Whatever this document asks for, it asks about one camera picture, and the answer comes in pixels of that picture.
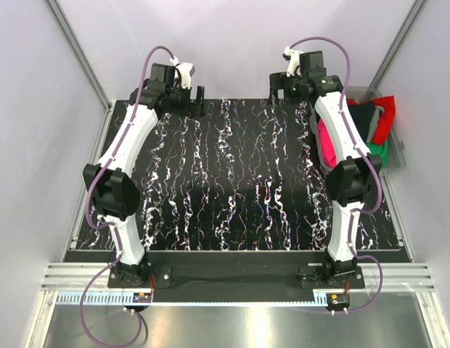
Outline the pink t shirt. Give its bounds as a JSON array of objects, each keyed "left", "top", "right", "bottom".
[{"left": 317, "top": 119, "right": 337, "bottom": 168}]

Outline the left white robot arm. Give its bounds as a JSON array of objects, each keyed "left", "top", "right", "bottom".
[{"left": 83, "top": 58, "right": 205, "bottom": 287}]

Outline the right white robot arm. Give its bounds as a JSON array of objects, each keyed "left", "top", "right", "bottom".
[{"left": 269, "top": 47, "right": 382, "bottom": 288}]

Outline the black t shirt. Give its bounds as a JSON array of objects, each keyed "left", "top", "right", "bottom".
[{"left": 348, "top": 99, "right": 377, "bottom": 142}]

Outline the grey t shirt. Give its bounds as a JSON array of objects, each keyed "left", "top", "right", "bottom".
[{"left": 365, "top": 106, "right": 385, "bottom": 143}]

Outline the red t shirt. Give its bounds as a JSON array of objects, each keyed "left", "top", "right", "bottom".
[{"left": 357, "top": 96, "right": 396, "bottom": 144}]

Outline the green t shirt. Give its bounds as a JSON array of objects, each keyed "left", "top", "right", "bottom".
[{"left": 367, "top": 140, "right": 388, "bottom": 167}]

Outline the clear plastic bin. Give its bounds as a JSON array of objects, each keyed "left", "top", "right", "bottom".
[{"left": 309, "top": 87, "right": 406, "bottom": 175}]

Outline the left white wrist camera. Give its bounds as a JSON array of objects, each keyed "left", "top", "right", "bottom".
[{"left": 170, "top": 57, "right": 195, "bottom": 89}]

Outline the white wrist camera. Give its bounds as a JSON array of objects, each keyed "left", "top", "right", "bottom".
[
  {"left": 282, "top": 46, "right": 303, "bottom": 77},
  {"left": 170, "top": 57, "right": 195, "bottom": 89}
]

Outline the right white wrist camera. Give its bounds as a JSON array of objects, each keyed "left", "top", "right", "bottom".
[{"left": 282, "top": 46, "right": 303, "bottom": 77}]

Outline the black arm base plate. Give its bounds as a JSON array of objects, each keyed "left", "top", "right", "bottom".
[{"left": 108, "top": 264, "right": 365, "bottom": 290}]

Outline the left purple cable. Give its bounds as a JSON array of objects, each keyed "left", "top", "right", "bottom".
[{"left": 79, "top": 45, "right": 181, "bottom": 344}]

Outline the aluminium frame rail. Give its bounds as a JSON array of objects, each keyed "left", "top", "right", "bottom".
[{"left": 41, "top": 262, "right": 434, "bottom": 292}]

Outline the white cable duct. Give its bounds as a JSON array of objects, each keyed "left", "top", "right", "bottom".
[{"left": 57, "top": 291, "right": 152, "bottom": 306}]

